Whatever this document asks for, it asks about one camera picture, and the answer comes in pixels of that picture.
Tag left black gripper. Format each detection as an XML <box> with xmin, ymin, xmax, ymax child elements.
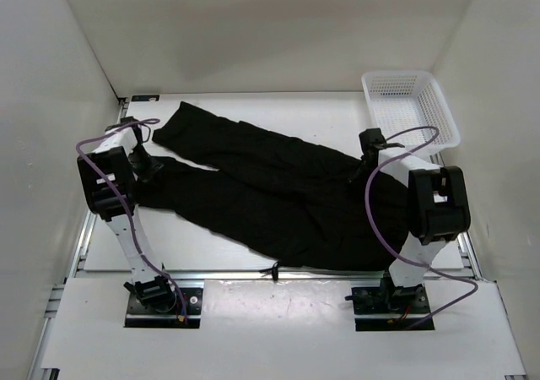
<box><xmin>127</xmin><ymin>145</ymin><xmax>162</xmax><ymax>187</ymax></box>

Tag black trousers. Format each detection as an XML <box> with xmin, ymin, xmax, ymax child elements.
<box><xmin>135</xmin><ymin>102</ymin><xmax>408</xmax><ymax>271</ymax></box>

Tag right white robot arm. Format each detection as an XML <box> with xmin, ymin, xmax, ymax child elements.
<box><xmin>354</xmin><ymin>126</ymin><xmax>471</xmax><ymax>312</ymax></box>

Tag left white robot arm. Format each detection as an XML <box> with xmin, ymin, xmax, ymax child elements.
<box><xmin>75</xmin><ymin>117</ymin><xmax>180</xmax><ymax>313</ymax></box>

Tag white plastic mesh basket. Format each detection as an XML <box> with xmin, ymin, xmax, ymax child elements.
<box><xmin>361</xmin><ymin>70</ymin><xmax>461</xmax><ymax>158</ymax></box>

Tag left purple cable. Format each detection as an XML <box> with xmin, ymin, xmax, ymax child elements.
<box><xmin>74</xmin><ymin>117</ymin><xmax>189</xmax><ymax>313</ymax></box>

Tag aluminium front rail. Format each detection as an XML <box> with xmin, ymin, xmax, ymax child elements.
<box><xmin>170</xmin><ymin>268</ymin><xmax>479</xmax><ymax>281</ymax></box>

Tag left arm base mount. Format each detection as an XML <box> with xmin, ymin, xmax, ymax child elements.
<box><xmin>123</xmin><ymin>276</ymin><xmax>203</xmax><ymax>329</ymax></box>

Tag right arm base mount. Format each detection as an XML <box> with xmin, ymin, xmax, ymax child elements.
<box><xmin>344</xmin><ymin>277</ymin><xmax>435</xmax><ymax>332</ymax></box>

